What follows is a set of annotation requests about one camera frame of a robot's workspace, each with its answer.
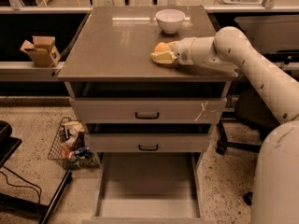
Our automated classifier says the grey drawer cabinet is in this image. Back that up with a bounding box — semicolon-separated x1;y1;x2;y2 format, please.
57;5;238;224

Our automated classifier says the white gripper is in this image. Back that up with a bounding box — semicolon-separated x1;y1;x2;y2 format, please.
150;37;194;65

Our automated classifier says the grey top drawer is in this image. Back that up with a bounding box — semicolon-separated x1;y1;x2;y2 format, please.
70;82;227;124

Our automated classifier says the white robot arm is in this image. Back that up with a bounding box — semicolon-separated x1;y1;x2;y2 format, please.
151;26;299;224

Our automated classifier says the wire basket with items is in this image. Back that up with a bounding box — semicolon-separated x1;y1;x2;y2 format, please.
48;117;98;171

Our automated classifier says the grey drawer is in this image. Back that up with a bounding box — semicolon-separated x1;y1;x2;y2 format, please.
86;124;212;153
81;153;212;224
70;82;227;124

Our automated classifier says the grey middle drawer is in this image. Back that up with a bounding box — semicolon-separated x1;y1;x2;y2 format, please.
86;124;212;153

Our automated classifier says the orange fruit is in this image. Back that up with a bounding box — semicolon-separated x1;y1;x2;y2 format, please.
154;42;171;52

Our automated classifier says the black table stand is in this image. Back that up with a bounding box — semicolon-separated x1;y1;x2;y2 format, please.
0;120;72;224

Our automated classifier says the grey bottom drawer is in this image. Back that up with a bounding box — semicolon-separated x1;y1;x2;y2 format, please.
81;153;212;224

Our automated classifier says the white ceramic bowl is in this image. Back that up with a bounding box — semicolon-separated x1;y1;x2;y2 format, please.
155;9;185;34

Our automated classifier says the open cardboard box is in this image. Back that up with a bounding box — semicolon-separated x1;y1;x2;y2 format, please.
21;35;61;68

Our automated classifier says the black cable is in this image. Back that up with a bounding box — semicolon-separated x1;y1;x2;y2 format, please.
0;164;43;205

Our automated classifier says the black office chair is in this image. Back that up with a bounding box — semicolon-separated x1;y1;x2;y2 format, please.
215;87;281;207

